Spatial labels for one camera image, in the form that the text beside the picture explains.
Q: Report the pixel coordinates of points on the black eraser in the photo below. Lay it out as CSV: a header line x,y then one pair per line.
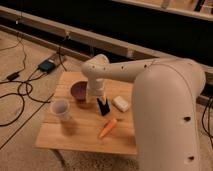
x,y
103,107

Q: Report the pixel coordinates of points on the black power adapter box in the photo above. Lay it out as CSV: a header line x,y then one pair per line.
x,y
46,66

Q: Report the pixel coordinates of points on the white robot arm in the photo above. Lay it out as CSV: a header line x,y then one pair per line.
x,y
164,107

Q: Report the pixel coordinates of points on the purple bowl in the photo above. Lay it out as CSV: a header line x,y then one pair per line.
x,y
78,90

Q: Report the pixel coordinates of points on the clear plastic cup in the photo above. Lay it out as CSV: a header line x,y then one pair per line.
x,y
60,108

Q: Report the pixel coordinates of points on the orange carrot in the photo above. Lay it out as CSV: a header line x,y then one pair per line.
x,y
107,128

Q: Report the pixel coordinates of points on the wooden table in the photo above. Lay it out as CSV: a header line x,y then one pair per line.
x,y
81,131

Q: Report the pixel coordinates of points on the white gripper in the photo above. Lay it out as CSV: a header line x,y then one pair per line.
x,y
96,88

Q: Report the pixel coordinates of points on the small black plug adapter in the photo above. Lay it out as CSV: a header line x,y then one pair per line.
x,y
13,76

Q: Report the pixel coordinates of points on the white soap bar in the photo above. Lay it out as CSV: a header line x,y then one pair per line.
x,y
120,103

